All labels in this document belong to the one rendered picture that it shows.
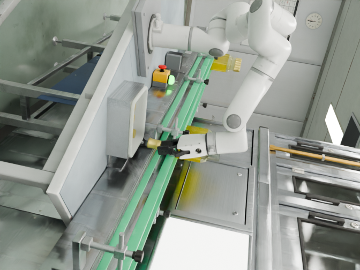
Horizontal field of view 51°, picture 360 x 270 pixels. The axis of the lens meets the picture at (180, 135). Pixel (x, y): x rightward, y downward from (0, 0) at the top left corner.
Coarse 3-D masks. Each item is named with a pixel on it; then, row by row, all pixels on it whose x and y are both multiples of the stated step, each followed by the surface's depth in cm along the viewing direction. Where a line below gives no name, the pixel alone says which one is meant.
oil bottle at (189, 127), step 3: (189, 126) 177; (192, 126) 177; (195, 126) 177; (186, 129) 174; (189, 129) 174; (192, 129) 175; (195, 129) 175; (198, 129) 176; (201, 129) 176; (204, 129) 176; (207, 129) 177; (201, 132) 173; (204, 132) 173; (207, 132) 174
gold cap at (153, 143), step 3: (150, 138) 130; (150, 141) 129; (153, 141) 129; (156, 141) 130; (159, 141) 130; (147, 144) 129; (150, 144) 129; (153, 144) 129; (156, 144) 129; (159, 144) 129; (147, 147) 131; (150, 147) 130; (153, 147) 130; (156, 147) 129
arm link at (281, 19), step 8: (280, 8) 120; (248, 16) 131; (272, 16) 118; (280, 16) 119; (288, 16) 121; (272, 24) 120; (280, 24) 120; (288, 24) 122; (280, 32) 123; (288, 32) 124
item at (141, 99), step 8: (144, 88) 131; (136, 96) 124; (144, 96) 136; (136, 104) 138; (144, 104) 138; (136, 112) 140; (144, 112) 139; (136, 120) 141; (144, 120) 141; (136, 128) 143; (144, 128) 143; (136, 136) 143; (136, 144) 139; (128, 152) 131
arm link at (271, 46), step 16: (256, 0) 119; (272, 0) 118; (256, 16) 116; (256, 32) 114; (272, 32) 112; (256, 48) 114; (272, 48) 114; (288, 48) 116; (256, 64) 119; (272, 64) 117
